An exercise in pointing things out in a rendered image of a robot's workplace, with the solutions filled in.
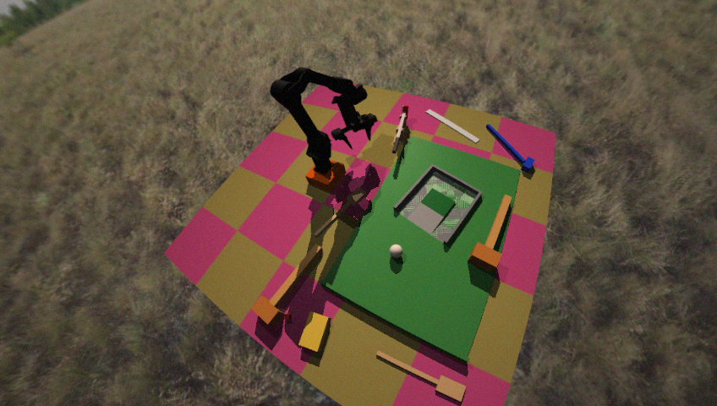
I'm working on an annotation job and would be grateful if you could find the white golf ball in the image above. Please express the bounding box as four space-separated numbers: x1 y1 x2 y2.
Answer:
390 244 402 258

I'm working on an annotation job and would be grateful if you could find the white flat bar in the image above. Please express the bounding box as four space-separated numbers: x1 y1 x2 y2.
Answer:
426 110 479 143

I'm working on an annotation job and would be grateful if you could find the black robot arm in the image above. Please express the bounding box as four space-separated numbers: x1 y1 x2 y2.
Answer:
270 68 369 174

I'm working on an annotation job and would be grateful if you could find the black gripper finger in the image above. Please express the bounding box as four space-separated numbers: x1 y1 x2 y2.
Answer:
365 123 375 141
339 135 353 150

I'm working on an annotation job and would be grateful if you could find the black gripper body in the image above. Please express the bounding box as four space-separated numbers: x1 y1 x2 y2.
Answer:
331 108 377 140

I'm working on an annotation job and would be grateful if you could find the blue putter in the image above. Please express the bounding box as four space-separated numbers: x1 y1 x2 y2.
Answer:
486 124 534 173

